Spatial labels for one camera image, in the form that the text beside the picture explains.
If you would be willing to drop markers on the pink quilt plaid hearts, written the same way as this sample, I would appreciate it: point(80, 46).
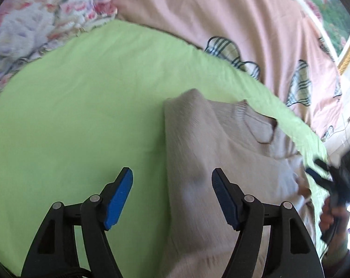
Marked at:
point(275, 41)

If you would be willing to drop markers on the right hand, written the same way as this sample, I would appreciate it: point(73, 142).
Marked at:
point(327, 218)

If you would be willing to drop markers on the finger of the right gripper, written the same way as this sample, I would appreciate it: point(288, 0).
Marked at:
point(322, 182)
point(324, 164)

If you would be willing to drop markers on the beige knit sweater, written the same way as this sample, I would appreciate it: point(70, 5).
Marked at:
point(252, 151)

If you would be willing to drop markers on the framed landscape painting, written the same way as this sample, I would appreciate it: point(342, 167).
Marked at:
point(334, 21)

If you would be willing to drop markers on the floral ruffled pillow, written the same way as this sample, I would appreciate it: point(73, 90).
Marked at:
point(31, 28)

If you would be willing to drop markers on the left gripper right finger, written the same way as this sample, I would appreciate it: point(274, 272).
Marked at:
point(291, 252)

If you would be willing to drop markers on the green bed sheet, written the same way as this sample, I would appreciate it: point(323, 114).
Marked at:
point(70, 121)

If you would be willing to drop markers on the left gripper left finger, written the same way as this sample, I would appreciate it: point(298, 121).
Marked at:
point(53, 252)

